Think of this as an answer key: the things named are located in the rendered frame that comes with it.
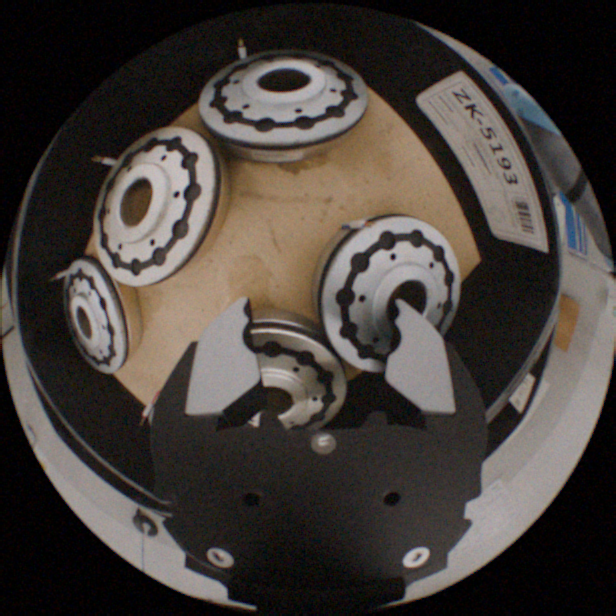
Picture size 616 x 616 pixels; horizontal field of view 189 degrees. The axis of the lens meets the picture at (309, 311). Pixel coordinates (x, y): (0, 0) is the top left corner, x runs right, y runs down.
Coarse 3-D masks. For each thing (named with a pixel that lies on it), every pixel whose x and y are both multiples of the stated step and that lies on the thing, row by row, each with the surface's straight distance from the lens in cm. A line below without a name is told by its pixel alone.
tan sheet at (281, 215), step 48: (384, 144) 17; (240, 192) 14; (288, 192) 14; (336, 192) 14; (384, 192) 16; (432, 192) 18; (240, 240) 14; (288, 240) 14; (144, 288) 18; (192, 288) 15; (240, 288) 14; (288, 288) 14; (144, 336) 20; (192, 336) 17; (144, 384) 24
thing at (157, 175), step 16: (128, 176) 14; (144, 176) 13; (160, 176) 12; (128, 192) 15; (160, 192) 12; (112, 208) 15; (160, 208) 12; (112, 224) 14; (128, 224) 14; (144, 224) 12; (128, 240) 13
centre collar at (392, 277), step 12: (396, 264) 12; (408, 264) 12; (384, 276) 12; (396, 276) 12; (408, 276) 12; (420, 276) 13; (432, 276) 13; (384, 288) 11; (432, 288) 13; (372, 300) 12; (384, 300) 12; (432, 300) 14; (372, 312) 12; (384, 312) 12; (420, 312) 14; (432, 312) 14; (372, 324) 12; (384, 324) 12; (384, 336) 13
